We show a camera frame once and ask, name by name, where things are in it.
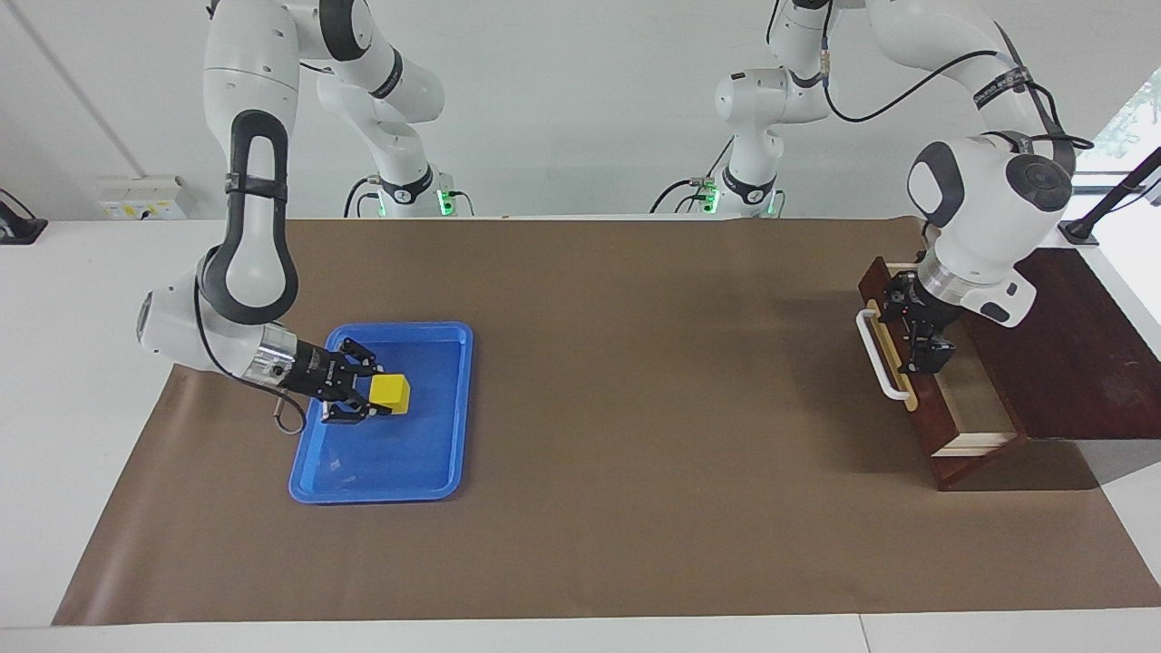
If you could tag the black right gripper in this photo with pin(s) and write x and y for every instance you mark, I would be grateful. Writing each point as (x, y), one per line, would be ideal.
(317, 376)

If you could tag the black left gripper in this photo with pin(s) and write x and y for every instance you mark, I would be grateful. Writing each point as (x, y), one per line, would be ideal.
(921, 304)

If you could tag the yellow cube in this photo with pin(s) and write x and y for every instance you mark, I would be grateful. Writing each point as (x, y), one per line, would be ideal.
(390, 394)

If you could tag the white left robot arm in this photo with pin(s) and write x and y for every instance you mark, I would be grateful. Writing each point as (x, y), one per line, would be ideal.
(980, 209)

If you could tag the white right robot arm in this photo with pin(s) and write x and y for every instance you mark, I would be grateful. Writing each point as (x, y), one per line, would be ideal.
(245, 181)

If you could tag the blue plastic tray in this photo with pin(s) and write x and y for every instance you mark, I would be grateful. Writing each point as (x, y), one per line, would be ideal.
(399, 453)

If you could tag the dark wooden cabinet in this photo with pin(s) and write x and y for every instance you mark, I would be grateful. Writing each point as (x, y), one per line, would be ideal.
(1079, 354)

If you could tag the black pole stand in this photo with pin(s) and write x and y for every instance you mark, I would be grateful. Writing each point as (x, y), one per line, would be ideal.
(1111, 195)

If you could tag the brown table mat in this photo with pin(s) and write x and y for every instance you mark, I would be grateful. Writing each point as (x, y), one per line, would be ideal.
(635, 435)

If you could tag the white wall socket box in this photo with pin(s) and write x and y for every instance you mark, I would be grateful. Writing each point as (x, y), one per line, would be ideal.
(141, 198)

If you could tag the black clamp mount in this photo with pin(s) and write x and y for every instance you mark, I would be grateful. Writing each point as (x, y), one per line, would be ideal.
(18, 227)

